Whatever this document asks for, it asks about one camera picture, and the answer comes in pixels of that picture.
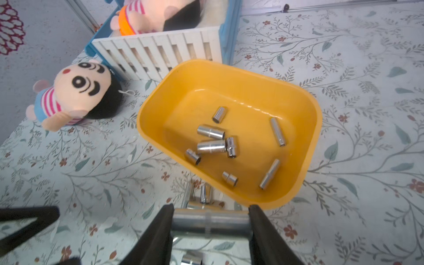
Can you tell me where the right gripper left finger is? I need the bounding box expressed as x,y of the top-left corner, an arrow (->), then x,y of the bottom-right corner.
121,204 -> 174,265

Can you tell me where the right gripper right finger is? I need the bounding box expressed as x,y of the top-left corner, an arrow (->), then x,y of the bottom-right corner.
248,205 -> 303,265

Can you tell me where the large metal socket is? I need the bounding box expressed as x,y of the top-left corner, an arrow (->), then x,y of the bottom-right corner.
171,209 -> 253,239

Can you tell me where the small stubby metal socket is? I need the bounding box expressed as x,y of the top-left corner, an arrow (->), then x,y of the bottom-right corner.
225,137 -> 237,159

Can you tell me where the yellow plastic storage box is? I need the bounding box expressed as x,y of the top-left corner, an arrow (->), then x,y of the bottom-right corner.
137,60 -> 322,210

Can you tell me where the long thin metal socket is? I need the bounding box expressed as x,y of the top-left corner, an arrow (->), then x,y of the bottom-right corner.
270,117 -> 286,147

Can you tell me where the medium metal socket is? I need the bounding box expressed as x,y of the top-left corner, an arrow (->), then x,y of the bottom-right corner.
197,140 -> 226,153

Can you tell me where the tiny short metal socket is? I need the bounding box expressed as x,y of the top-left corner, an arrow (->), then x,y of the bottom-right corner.
212,107 -> 227,124

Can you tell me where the plush doll on table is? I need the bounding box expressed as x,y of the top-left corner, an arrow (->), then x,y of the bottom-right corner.
25,60 -> 124,132

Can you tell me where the white and blue toy crib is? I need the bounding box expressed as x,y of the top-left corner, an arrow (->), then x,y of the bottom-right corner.
85,1 -> 242,82

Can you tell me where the plush doll in crib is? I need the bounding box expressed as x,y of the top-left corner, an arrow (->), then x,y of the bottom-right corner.
110,0 -> 204,36

